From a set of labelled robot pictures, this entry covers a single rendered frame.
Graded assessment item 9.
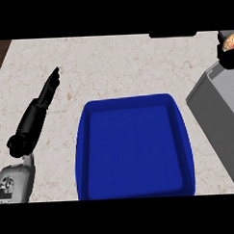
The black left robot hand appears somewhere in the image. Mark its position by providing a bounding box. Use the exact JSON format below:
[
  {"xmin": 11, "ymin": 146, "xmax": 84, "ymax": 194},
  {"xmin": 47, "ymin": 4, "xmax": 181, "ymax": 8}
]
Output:
[{"xmin": 3, "ymin": 66, "xmax": 65, "ymax": 159}]

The blue plastic tray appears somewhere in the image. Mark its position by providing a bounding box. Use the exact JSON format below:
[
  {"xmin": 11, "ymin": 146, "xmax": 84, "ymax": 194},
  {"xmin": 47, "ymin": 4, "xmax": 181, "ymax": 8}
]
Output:
[{"xmin": 72, "ymin": 91, "xmax": 196, "ymax": 201}]

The grey open box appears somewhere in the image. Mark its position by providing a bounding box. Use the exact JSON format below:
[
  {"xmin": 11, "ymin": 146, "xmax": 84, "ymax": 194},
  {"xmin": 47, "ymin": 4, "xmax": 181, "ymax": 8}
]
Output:
[{"xmin": 183, "ymin": 60, "xmax": 234, "ymax": 196}]

